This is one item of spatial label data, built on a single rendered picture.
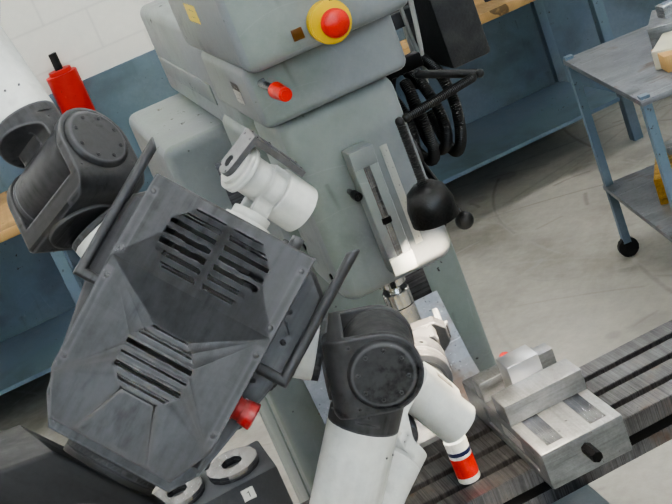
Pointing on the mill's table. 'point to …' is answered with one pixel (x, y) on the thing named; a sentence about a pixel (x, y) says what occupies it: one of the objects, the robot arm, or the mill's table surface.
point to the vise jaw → (538, 392)
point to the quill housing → (320, 118)
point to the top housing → (261, 27)
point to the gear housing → (310, 74)
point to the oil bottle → (462, 461)
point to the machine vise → (553, 427)
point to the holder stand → (234, 481)
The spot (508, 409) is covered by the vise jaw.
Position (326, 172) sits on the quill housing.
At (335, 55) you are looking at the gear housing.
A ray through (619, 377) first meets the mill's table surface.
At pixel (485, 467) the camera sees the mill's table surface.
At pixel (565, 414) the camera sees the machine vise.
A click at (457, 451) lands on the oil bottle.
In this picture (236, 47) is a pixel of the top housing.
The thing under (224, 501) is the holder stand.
